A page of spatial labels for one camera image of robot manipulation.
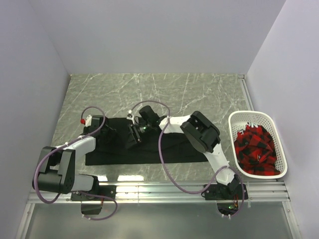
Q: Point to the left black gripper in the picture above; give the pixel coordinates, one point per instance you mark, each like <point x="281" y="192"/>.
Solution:
<point x="109" y="128"/>

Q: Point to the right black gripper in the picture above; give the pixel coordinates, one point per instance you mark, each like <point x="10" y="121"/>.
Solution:
<point x="134" y="136"/>

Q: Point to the black long sleeve shirt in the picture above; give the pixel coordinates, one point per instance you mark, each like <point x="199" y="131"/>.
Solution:
<point x="175" y="149"/>

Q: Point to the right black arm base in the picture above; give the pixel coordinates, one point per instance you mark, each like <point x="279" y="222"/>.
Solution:
<point x="219" y="193"/>

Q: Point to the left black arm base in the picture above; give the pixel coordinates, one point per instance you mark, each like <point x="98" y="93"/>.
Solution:
<point x="104" y="190"/>

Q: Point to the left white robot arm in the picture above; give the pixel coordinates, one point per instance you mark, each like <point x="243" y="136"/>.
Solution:
<point x="56" y="167"/>

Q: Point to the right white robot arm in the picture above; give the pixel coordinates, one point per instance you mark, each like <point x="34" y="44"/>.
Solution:
<point x="200" y="132"/>

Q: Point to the red black plaid shirt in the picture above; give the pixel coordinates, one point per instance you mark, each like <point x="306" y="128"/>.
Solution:
<point x="255" y="151"/>

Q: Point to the white plastic laundry basket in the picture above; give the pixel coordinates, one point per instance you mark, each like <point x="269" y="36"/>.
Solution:
<point x="237" y="121"/>

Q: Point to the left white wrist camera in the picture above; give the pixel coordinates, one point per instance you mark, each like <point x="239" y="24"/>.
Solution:
<point x="87" y="121"/>

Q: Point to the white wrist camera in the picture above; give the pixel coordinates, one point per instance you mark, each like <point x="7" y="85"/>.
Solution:
<point x="87" y="121"/>
<point x="131" y="117"/>

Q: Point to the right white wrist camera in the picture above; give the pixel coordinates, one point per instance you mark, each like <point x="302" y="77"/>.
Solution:
<point x="131" y="117"/>

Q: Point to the aluminium mounting rail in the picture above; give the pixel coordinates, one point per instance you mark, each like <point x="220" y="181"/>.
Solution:
<point x="166" y="192"/>

